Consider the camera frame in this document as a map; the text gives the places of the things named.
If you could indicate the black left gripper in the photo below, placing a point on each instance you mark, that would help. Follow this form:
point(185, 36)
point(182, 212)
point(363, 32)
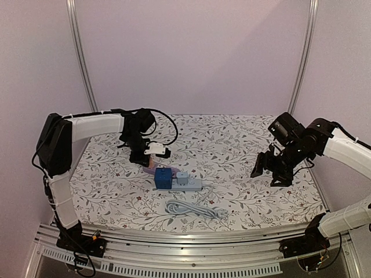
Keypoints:
point(139, 161)

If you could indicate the right aluminium frame post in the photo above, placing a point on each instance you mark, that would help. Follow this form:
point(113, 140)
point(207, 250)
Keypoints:
point(305, 53)

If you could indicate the floral patterned table mat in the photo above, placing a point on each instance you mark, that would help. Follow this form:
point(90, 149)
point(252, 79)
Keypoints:
point(221, 150)

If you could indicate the aluminium frame post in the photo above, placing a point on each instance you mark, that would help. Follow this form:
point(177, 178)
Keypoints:
point(78, 46)
point(305, 53)

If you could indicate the purple power strip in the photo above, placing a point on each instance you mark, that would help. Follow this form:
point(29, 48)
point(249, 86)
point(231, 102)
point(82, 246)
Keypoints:
point(152, 170)

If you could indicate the dark blue cube socket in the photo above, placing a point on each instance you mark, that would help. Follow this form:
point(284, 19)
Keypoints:
point(163, 178)

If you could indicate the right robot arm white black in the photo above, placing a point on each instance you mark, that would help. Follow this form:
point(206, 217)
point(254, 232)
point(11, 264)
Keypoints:
point(304, 143)

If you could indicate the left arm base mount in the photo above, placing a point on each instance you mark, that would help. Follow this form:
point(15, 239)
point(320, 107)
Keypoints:
point(82, 244)

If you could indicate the front aluminium rail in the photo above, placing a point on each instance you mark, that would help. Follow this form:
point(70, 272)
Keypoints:
point(248, 253)

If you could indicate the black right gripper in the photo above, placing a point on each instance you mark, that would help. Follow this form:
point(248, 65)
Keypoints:
point(272, 165)

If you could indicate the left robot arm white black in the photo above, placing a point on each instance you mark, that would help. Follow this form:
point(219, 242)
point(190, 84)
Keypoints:
point(63, 140)

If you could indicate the left aluminium frame post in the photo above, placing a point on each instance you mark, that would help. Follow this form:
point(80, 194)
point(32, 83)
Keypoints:
point(78, 46)

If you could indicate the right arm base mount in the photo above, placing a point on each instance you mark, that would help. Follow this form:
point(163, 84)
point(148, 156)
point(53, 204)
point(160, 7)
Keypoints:
point(308, 243)

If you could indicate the light blue charger plug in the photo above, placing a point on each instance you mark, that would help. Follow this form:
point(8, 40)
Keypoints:
point(182, 178)

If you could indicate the pink charger cube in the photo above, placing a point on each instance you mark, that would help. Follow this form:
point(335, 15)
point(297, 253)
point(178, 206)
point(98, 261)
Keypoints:
point(151, 163)

